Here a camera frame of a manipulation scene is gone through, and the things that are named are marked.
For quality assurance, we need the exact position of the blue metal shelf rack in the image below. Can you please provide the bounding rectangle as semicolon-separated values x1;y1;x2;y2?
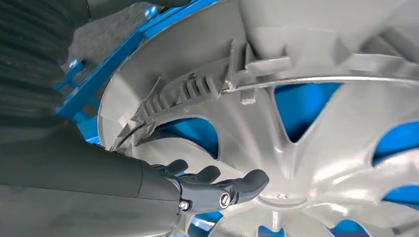
55;0;419;237

